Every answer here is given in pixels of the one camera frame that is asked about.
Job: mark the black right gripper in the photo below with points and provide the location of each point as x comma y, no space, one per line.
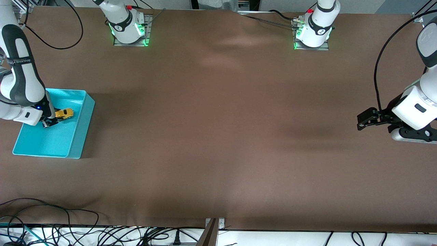
50,122

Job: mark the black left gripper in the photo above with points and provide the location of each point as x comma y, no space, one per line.
392,104

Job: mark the yellow toy beetle car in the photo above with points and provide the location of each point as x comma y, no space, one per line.
65,113

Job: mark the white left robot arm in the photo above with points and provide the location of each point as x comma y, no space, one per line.
416,106

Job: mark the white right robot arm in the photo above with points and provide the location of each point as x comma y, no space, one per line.
24,78

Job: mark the turquoise plastic bin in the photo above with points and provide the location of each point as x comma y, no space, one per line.
54,143

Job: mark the brown table cover cloth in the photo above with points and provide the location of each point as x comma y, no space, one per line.
218,136

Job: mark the black power plug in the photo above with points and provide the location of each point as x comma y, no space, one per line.
177,237

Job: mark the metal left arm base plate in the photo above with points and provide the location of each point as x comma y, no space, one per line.
310,49

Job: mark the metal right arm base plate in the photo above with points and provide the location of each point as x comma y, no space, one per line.
129,44

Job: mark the aluminium frame profile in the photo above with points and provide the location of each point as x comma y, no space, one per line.
417,17
25,5
247,5

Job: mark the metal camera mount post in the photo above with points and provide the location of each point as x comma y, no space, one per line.
210,235

